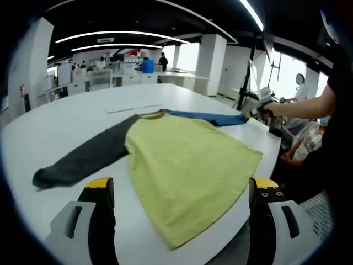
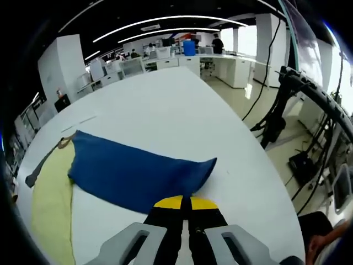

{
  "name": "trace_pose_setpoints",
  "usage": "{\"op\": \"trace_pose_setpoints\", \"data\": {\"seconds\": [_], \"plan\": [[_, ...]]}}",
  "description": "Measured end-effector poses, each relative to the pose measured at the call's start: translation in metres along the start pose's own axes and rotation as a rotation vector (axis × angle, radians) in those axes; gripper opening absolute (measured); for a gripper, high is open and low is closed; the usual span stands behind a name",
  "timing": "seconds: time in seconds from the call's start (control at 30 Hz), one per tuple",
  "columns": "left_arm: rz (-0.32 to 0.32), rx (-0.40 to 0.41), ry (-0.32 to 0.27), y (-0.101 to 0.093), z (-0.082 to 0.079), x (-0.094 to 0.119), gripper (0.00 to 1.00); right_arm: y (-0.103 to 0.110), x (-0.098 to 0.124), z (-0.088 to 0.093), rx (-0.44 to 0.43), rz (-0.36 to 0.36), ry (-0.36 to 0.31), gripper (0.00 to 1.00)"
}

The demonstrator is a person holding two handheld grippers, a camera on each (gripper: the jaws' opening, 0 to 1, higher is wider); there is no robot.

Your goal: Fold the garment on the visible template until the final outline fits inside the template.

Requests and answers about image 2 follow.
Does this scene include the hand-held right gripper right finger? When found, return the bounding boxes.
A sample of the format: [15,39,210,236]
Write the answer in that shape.
[185,195,272,265]

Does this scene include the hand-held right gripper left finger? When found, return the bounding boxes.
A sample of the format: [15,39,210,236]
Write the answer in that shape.
[85,194,185,265]

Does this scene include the yellow blue grey garment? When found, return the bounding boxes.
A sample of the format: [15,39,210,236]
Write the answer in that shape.
[25,129,218,265]

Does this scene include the person's dark clothing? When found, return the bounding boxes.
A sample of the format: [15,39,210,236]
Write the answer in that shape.
[297,210,336,244]

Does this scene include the black equipment stand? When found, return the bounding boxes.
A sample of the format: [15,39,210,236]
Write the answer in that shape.
[249,73,288,150]

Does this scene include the white workbench row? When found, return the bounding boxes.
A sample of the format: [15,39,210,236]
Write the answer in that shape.
[77,51,258,93]

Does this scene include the small black cabinet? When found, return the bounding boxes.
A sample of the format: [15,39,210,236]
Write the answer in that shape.
[54,93,72,113]

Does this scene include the white mesh chair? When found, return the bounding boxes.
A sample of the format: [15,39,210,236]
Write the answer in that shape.
[119,59,146,78]

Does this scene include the white appliance box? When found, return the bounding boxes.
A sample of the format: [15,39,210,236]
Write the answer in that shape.
[89,58,107,81]

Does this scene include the blue barrel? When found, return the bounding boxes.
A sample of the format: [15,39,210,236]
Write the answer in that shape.
[183,39,197,57]

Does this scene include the white square pillar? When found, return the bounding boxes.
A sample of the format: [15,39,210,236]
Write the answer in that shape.
[36,36,87,112]

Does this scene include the ceiling light strip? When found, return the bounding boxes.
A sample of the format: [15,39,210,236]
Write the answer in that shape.
[57,0,107,34]
[118,27,221,44]
[93,15,249,44]

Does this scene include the teal pipe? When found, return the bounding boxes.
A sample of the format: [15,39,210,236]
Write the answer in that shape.
[277,0,301,70]

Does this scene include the black box with cables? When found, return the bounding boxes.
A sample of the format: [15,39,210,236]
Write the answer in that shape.
[287,152,318,186]

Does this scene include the thick hanging black cable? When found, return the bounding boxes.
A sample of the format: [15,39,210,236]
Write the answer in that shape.
[242,15,282,121]

